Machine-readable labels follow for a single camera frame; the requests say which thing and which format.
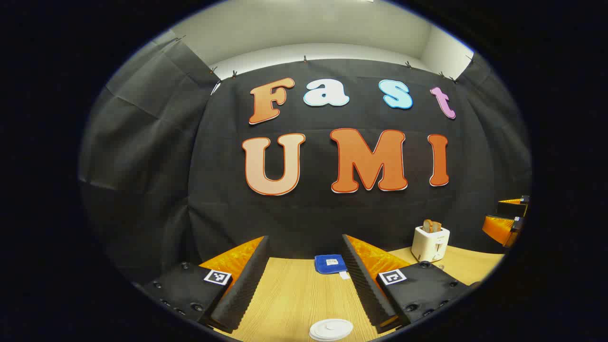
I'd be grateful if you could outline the black backdrop cloth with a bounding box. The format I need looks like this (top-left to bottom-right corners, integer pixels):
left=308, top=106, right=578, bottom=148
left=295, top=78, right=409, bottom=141
left=78, top=36, right=532, bottom=285

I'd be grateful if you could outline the blue folded towel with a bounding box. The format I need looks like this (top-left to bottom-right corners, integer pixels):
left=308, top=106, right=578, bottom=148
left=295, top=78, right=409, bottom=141
left=314, top=255, right=352, bottom=280

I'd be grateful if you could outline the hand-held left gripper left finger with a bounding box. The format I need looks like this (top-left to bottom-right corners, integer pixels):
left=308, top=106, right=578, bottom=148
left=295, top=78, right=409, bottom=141
left=142, top=235, right=272, bottom=334

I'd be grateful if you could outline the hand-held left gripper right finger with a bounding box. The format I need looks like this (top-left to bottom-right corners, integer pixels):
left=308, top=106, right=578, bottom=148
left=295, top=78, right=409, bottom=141
left=341, top=234, right=476, bottom=334

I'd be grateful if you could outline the white toaster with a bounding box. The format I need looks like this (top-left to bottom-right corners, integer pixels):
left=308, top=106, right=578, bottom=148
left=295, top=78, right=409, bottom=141
left=411, top=226, right=451, bottom=263

